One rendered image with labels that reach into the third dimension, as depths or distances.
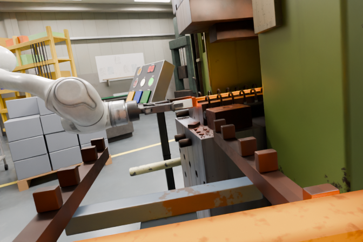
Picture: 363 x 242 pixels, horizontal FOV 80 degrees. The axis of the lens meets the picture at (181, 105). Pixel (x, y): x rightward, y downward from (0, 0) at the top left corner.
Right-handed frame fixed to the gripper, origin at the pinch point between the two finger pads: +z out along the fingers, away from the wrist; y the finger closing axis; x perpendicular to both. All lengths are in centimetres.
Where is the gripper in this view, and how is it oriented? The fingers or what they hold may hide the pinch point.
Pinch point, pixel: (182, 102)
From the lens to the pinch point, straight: 81.8
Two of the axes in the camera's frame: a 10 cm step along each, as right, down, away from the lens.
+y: 2.3, 1.1, -9.7
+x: -1.3, -9.8, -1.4
